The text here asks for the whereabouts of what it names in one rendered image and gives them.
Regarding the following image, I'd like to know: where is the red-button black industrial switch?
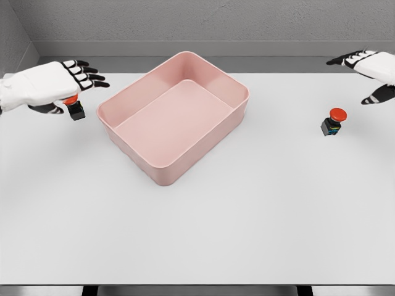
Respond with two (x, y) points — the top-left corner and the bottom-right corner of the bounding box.
(62, 94), (86, 121)
(320, 107), (347, 138)

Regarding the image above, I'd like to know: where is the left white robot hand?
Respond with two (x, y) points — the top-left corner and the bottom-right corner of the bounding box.
(7, 59), (110, 115)

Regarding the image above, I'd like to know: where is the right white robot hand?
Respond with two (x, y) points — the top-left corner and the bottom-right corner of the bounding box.
(326, 49), (395, 105)

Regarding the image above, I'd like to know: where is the pink rectangular plastic basket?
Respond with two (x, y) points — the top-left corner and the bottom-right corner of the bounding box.
(96, 51), (250, 187)

